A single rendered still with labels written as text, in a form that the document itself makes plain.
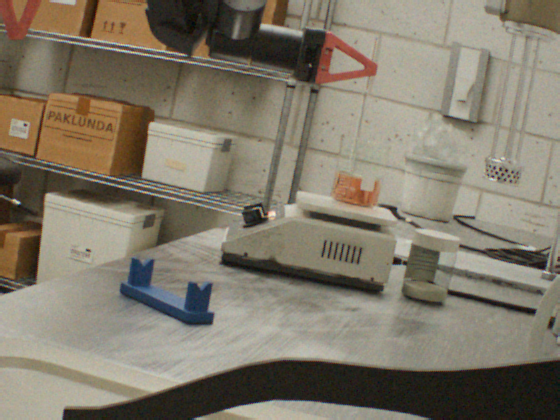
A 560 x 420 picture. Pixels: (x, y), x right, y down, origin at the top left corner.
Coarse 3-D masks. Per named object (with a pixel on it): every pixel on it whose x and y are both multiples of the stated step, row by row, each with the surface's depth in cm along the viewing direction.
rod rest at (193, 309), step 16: (144, 272) 102; (128, 288) 101; (144, 288) 101; (192, 288) 96; (208, 288) 98; (160, 304) 98; (176, 304) 98; (192, 304) 96; (208, 304) 98; (192, 320) 96; (208, 320) 97
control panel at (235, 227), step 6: (276, 210) 138; (282, 210) 136; (264, 216) 137; (270, 216) 134; (276, 216) 132; (282, 216) 130; (234, 222) 140; (240, 222) 139; (264, 222) 130; (228, 228) 136; (234, 228) 135; (240, 228) 133; (246, 228) 131; (228, 234) 131
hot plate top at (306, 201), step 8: (304, 192) 140; (296, 200) 135; (304, 200) 130; (312, 200) 132; (320, 200) 134; (328, 200) 136; (304, 208) 129; (312, 208) 129; (320, 208) 129; (328, 208) 129; (336, 208) 129; (344, 208) 131; (352, 208) 133; (344, 216) 129; (352, 216) 129; (360, 216) 129; (368, 216) 129; (376, 216) 129; (384, 216) 131; (392, 216) 133; (384, 224) 129; (392, 224) 129
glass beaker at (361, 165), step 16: (352, 144) 133; (368, 144) 132; (352, 160) 133; (368, 160) 132; (384, 160) 134; (336, 176) 135; (352, 176) 133; (368, 176) 133; (336, 192) 134; (352, 192) 133; (368, 192) 133; (368, 208) 134
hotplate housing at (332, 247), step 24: (288, 216) 129; (312, 216) 131; (336, 216) 131; (240, 240) 129; (264, 240) 129; (288, 240) 129; (312, 240) 129; (336, 240) 129; (360, 240) 129; (384, 240) 129; (240, 264) 130; (264, 264) 129; (288, 264) 129; (312, 264) 129; (336, 264) 129; (360, 264) 129; (384, 264) 129
